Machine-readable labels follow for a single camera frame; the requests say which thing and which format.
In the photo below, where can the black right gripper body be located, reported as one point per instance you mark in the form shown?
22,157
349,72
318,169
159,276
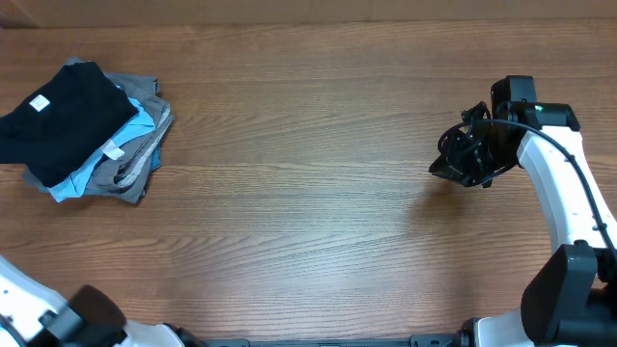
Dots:
477,158

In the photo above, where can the black t-shirt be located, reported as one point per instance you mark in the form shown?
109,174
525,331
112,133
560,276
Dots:
59,126

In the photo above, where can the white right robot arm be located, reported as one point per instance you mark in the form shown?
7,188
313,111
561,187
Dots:
572,299

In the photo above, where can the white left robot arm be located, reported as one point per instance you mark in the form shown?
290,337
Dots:
35,315

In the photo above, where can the grey folded garment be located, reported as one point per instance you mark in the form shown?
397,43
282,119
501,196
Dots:
126,178

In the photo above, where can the light blue printed t-shirt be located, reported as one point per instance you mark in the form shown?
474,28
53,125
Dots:
75,184

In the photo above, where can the brown cardboard backboard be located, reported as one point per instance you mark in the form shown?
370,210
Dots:
131,13

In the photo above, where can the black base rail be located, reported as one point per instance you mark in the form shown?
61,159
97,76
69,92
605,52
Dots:
415,340

